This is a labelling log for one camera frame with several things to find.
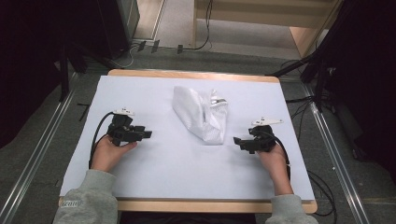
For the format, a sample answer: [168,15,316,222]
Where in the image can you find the black curtain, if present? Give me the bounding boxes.
[311,0,396,185]
[0,0,140,149]

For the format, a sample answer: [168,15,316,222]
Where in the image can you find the hand-held gripper black cable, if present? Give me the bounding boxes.
[88,111,116,170]
[261,129,292,181]

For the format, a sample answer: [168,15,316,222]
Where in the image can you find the metal floor rail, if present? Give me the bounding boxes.
[302,83,372,224]
[0,73,78,224]

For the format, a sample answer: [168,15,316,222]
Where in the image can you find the wooden table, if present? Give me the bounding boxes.
[58,68,318,215]

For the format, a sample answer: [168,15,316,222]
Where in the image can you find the person's dark lap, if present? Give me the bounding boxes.
[119,212,258,224]

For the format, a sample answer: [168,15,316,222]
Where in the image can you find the right hand-held gripper black cable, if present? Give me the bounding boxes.
[261,129,292,181]

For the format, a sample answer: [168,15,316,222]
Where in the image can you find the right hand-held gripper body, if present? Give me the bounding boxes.
[247,117,284,154]

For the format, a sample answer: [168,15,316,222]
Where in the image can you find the thin black hanging cable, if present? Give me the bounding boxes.
[182,0,215,51]

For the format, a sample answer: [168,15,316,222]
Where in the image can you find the light wooden shelf unit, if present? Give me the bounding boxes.
[191,0,344,59]

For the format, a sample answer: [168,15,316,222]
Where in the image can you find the white table sheet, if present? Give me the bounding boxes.
[59,75,316,202]

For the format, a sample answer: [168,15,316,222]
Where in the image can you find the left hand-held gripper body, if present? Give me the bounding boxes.
[106,107,138,147]

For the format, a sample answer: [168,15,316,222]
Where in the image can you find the white floor cable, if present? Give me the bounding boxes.
[111,43,139,69]

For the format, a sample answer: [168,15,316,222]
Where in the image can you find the black metal stand post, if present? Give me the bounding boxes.
[58,43,71,103]

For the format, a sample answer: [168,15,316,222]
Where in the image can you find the black metal stand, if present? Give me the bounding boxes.
[265,0,353,114]

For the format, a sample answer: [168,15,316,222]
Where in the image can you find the black floor cable bundle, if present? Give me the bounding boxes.
[285,94,316,139]

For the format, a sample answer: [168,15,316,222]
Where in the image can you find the person's right hand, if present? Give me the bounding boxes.
[257,143,290,176]

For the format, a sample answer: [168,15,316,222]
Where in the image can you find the white mesh laundry bag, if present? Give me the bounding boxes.
[171,85,230,146]

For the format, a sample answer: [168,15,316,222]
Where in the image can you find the left hand-held gripper black cable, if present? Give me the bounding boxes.
[88,111,116,170]

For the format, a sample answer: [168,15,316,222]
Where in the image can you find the person's left hand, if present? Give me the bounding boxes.
[90,134,138,174]

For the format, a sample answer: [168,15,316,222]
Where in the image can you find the black looped floor cable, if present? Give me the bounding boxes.
[307,169,338,217]

